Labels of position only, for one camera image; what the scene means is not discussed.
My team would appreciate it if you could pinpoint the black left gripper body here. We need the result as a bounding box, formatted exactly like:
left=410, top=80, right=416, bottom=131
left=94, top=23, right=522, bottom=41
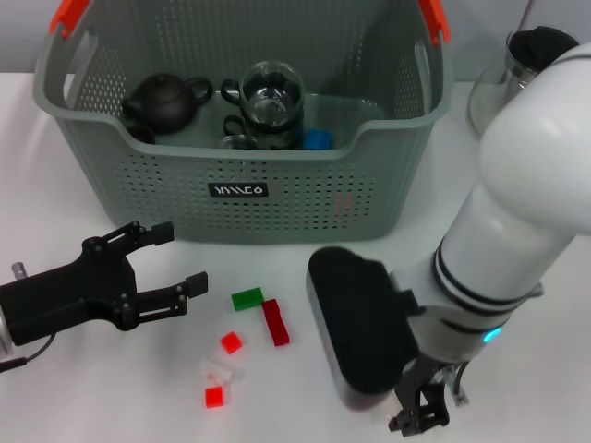
left=0, top=237, right=139, bottom=347

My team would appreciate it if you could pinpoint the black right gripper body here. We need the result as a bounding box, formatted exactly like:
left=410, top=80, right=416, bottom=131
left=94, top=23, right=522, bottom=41
left=393, top=354, right=452, bottom=431

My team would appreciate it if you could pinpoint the small red sloped block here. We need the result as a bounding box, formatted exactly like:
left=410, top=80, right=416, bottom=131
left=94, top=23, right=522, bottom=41
left=219, top=330, right=244, bottom=355

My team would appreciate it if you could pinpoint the green rectangular building block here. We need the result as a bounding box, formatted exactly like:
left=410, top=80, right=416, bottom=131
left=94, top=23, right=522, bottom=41
left=230, top=286, right=265, bottom=313

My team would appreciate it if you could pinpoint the dark red long block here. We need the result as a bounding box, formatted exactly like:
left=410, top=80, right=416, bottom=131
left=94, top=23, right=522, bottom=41
left=260, top=298, right=292, bottom=348

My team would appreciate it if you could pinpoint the glass teacup with black sleeve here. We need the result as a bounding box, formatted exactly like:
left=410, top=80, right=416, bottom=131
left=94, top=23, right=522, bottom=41
left=220, top=62, right=307, bottom=138
left=217, top=133, right=259, bottom=151
left=223, top=114, right=304, bottom=151

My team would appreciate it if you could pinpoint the blue square block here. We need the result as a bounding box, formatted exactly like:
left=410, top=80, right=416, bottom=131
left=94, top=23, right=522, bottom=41
left=303, top=127, right=334, bottom=151

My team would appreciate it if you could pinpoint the grey perforated storage bin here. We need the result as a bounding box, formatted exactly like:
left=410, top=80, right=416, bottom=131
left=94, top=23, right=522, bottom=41
left=31, top=0, right=456, bottom=245

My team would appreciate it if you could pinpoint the white long building block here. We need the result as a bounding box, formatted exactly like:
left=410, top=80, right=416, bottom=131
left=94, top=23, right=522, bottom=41
left=198, top=358, right=245, bottom=387

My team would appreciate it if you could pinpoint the small black clay cup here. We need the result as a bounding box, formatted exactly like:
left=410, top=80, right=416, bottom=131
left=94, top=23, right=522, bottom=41
left=125, top=122, right=158, bottom=145

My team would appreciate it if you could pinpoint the black clay teapot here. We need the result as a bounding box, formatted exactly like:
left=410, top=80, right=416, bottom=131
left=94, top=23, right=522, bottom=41
left=121, top=72, right=215, bottom=136

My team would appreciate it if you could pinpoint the steel infuser insert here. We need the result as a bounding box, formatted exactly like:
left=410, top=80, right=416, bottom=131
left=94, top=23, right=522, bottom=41
left=504, top=64, right=539, bottom=92

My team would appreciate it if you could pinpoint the left arm cable with plug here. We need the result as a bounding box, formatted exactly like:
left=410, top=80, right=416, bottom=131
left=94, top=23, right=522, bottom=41
left=0, top=335, right=57, bottom=373

